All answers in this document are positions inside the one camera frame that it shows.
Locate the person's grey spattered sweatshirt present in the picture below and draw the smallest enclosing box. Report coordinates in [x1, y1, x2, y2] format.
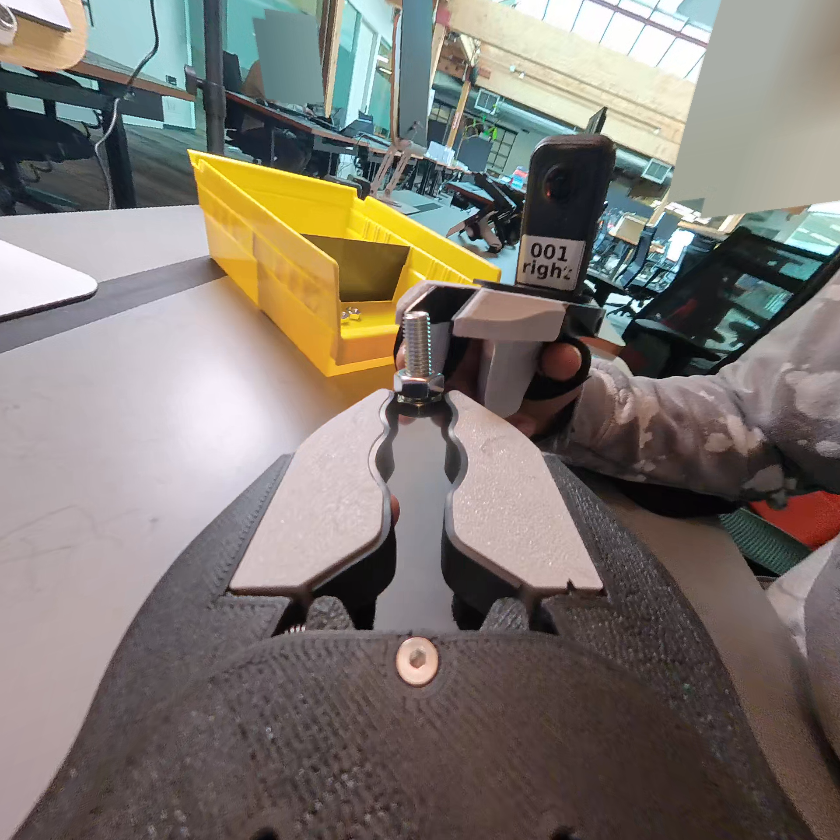
[763, 535, 840, 759]

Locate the orange fabric item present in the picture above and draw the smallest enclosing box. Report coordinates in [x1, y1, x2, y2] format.
[747, 491, 840, 551]

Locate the printed instruction sheet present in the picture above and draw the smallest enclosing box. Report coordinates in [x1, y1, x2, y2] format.
[0, 0, 73, 34]

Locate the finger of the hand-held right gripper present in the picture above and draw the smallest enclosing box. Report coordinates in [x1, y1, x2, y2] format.
[395, 280, 475, 343]
[451, 289, 569, 343]

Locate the yellow plastic bin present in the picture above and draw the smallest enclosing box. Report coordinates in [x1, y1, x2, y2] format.
[187, 149, 504, 379]

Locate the instruction sheet on stand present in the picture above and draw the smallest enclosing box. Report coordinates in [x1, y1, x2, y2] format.
[0, 0, 99, 324]

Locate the black hanging cable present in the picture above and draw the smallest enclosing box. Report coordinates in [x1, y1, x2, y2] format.
[94, 0, 162, 207]

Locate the light panel on black pole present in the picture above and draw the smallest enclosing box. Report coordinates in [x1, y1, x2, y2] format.
[185, 0, 228, 156]

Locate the steel hex bolt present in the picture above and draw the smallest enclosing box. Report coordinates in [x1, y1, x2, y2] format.
[395, 311, 445, 419]

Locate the person's right hand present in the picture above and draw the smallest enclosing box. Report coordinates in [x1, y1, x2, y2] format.
[392, 327, 593, 442]

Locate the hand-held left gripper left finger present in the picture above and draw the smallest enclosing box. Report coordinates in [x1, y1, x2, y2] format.
[228, 390, 398, 614]

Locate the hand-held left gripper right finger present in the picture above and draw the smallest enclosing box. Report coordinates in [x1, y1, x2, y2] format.
[441, 390, 605, 614]

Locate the spare black gripper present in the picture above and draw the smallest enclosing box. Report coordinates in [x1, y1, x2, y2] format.
[474, 171, 527, 248]
[446, 189, 508, 255]

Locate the black bin divider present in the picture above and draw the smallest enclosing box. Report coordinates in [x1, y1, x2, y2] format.
[301, 234, 413, 303]

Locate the person's right forearm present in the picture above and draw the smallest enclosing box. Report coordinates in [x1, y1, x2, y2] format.
[553, 268, 840, 511]

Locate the black mesh office chair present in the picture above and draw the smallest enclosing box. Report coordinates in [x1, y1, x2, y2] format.
[619, 225, 836, 379]

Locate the black chair armrest pad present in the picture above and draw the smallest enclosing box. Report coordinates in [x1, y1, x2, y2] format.
[591, 476, 756, 519]

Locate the group of black office chairs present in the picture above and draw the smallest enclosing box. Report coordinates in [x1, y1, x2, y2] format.
[589, 202, 691, 311]

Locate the wooden top desk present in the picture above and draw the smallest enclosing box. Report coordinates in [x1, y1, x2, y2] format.
[0, 58, 199, 212]
[223, 91, 396, 179]

